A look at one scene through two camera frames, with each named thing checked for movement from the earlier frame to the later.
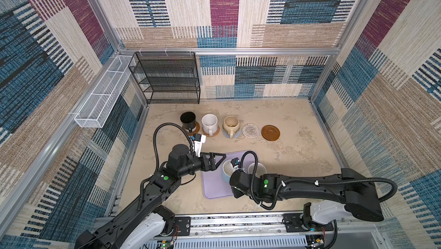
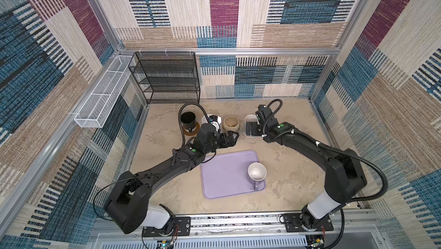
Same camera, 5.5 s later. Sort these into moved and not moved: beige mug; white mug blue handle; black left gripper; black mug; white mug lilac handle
Moved: white mug blue handle; black left gripper
Not moved: white mug lilac handle; black mug; beige mug
